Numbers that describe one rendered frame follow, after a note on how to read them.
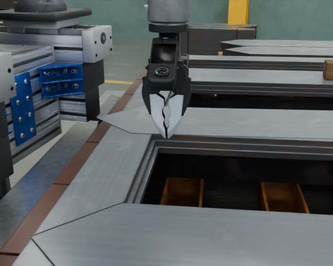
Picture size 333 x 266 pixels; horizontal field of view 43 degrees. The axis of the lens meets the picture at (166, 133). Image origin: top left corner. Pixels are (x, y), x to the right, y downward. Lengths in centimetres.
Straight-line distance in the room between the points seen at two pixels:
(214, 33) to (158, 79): 467
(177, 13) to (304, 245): 42
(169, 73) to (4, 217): 46
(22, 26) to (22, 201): 56
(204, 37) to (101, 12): 380
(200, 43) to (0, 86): 461
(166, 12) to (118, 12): 791
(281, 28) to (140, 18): 266
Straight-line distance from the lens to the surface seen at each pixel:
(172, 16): 74
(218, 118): 91
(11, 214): 93
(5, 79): 89
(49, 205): 64
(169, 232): 52
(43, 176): 107
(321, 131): 88
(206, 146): 81
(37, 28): 131
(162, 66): 69
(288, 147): 82
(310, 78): 133
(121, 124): 87
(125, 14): 859
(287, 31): 800
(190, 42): 540
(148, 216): 55
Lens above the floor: 113
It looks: 20 degrees down
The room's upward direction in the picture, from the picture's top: straight up
